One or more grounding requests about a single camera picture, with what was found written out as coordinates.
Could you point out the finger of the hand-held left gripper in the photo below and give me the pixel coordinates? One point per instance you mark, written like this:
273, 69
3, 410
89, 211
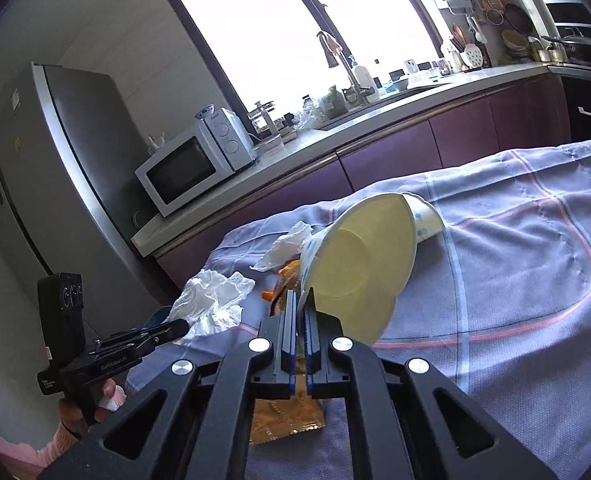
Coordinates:
165, 331

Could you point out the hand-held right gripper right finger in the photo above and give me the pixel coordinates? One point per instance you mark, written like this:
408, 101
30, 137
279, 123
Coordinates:
309, 355

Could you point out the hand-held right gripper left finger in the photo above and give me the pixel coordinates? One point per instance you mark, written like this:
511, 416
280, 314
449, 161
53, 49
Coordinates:
290, 340

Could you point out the blue plastic bin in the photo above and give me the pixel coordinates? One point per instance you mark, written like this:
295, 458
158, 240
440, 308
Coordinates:
155, 320

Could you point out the white tissue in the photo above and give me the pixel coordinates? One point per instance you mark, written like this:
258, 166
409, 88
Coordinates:
285, 247
210, 305

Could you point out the paper cup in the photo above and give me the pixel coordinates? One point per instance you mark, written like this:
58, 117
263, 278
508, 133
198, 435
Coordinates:
360, 260

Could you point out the person's left hand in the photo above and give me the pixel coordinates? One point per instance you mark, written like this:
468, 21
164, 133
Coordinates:
107, 397

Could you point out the orange snack wrapper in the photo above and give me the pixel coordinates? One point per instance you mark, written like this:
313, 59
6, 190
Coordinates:
285, 415

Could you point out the silver refrigerator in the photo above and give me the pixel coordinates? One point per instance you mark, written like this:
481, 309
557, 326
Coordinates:
75, 160

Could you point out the white microwave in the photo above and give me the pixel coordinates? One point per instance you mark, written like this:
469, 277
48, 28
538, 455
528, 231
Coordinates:
180, 170

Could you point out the checked grey cloth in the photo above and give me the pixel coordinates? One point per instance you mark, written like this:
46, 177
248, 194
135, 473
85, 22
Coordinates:
500, 285

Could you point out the crumpled clear plastic bag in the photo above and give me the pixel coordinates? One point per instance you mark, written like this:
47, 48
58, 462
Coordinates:
306, 119

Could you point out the blue patterned bowl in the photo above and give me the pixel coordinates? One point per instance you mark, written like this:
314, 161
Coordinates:
204, 111

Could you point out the metal countertop rack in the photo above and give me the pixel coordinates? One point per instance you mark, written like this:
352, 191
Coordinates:
264, 116

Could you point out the purple kitchen cabinets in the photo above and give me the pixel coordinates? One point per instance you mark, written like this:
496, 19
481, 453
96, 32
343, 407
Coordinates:
400, 135

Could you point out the glass jar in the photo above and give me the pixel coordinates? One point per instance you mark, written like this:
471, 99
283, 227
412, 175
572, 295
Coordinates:
336, 101

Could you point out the white soap bottle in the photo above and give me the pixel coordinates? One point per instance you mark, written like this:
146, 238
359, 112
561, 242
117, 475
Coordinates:
363, 80

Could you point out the metal faucet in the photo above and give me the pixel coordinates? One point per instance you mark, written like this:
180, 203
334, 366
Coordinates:
343, 60

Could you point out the white mug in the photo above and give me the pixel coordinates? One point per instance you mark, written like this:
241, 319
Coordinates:
410, 66

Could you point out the kitchen window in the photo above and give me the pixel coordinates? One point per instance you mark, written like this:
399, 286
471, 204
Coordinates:
275, 35

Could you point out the white perforated ladle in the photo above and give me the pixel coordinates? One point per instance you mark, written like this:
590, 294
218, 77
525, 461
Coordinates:
473, 55

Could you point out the black built-in oven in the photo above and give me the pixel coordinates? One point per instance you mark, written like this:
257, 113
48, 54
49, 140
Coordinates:
590, 105

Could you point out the hanging frying pan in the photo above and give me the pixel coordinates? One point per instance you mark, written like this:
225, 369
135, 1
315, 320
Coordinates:
516, 17

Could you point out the steel pot with lid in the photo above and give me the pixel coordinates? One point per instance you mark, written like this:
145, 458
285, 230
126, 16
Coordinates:
570, 45

